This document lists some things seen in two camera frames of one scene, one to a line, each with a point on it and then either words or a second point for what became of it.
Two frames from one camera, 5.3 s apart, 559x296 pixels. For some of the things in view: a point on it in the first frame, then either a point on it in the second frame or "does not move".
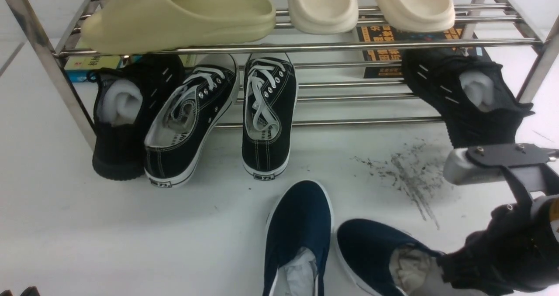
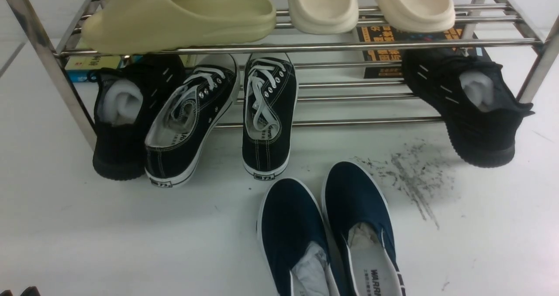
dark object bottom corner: [30, 291] does not move
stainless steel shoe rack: [138, 60] does not move
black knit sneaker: [480, 108] does not move
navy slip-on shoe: [390, 263] -> [357, 214]
